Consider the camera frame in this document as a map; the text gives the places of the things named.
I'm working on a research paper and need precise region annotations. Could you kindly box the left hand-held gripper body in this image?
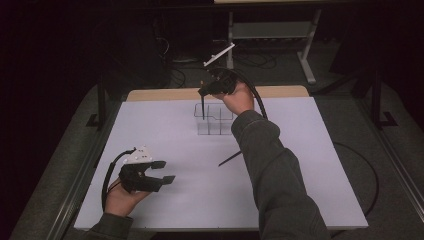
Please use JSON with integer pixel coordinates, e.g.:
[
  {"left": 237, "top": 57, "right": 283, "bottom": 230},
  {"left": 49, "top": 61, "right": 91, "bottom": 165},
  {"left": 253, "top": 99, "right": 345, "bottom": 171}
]
[{"left": 118, "top": 144, "right": 162, "bottom": 194}]

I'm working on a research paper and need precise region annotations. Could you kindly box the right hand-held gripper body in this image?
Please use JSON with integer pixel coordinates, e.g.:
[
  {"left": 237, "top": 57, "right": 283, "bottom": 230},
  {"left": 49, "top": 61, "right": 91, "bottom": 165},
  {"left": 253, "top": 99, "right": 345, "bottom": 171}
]
[{"left": 203, "top": 42, "right": 240, "bottom": 95}]

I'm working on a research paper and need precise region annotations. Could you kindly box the slim black makeup brush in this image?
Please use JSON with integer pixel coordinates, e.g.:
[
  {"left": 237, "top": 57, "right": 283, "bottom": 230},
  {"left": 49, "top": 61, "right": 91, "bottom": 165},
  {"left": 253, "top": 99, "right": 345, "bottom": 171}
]
[{"left": 199, "top": 79, "right": 206, "bottom": 121}]

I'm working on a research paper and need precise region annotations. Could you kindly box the clear acrylic organizer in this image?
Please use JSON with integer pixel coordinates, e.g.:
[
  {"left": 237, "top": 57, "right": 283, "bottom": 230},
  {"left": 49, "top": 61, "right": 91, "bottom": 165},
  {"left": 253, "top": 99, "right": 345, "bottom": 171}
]
[{"left": 193, "top": 102, "right": 238, "bottom": 136}]

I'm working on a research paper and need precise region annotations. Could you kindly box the round-head black makeup brush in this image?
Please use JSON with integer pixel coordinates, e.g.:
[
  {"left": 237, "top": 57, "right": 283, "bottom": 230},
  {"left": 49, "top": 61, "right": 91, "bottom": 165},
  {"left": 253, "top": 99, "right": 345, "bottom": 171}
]
[{"left": 217, "top": 150, "right": 243, "bottom": 168}]

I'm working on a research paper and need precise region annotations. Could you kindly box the person's right hand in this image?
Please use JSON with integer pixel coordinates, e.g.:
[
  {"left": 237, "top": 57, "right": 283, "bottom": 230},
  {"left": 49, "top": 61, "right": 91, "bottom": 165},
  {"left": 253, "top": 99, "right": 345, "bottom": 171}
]
[{"left": 212, "top": 81, "right": 255, "bottom": 117}]

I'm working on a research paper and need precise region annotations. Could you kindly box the person's left hand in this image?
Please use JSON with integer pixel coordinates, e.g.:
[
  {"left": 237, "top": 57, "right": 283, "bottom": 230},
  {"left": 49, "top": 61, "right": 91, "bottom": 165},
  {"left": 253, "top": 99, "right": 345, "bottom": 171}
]
[{"left": 105, "top": 179, "right": 151, "bottom": 218}]

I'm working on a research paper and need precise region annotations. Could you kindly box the wooden table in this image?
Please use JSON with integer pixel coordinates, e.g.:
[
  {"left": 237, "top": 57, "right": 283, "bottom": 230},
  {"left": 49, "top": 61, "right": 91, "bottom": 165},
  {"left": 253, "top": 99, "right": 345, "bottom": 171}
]
[{"left": 126, "top": 85, "right": 310, "bottom": 102}]

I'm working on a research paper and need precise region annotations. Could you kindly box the black metal stand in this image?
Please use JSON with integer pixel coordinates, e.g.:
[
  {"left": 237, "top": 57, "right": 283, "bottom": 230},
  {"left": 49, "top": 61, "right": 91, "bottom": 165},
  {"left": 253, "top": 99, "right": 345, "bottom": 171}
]
[
  {"left": 370, "top": 70, "right": 399, "bottom": 130},
  {"left": 85, "top": 75, "right": 108, "bottom": 132}
]

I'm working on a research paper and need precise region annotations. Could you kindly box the thin black floor cable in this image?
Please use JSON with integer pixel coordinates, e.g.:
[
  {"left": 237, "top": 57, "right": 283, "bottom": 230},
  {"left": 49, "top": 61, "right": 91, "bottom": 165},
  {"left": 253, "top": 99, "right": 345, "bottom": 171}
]
[{"left": 169, "top": 65, "right": 216, "bottom": 89}]

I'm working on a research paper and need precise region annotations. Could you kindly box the left hand-held gripper cable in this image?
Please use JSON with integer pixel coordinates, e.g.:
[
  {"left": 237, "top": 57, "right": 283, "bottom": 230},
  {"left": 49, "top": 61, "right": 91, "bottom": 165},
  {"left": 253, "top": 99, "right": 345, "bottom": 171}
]
[{"left": 101, "top": 148, "right": 137, "bottom": 212}]

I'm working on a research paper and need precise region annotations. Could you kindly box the aluminium rail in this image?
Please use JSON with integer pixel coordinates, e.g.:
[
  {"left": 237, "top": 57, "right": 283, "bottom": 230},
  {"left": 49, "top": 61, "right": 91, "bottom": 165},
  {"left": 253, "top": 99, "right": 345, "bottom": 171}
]
[
  {"left": 45, "top": 99, "right": 122, "bottom": 240},
  {"left": 352, "top": 95, "right": 424, "bottom": 215}
]

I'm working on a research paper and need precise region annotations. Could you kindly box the white metal desk frame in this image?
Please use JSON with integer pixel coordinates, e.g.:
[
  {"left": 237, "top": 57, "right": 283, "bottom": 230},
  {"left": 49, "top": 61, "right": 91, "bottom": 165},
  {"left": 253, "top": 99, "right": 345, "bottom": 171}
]
[{"left": 213, "top": 0, "right": 355, "bottom": 85}]

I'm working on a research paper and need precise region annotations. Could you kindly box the black looped cable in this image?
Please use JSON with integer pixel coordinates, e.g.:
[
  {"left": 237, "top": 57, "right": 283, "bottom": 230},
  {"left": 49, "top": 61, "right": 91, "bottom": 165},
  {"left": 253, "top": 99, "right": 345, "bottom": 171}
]
[{"left": 333, "top": 141, "right": 381, "bottom": 218}]

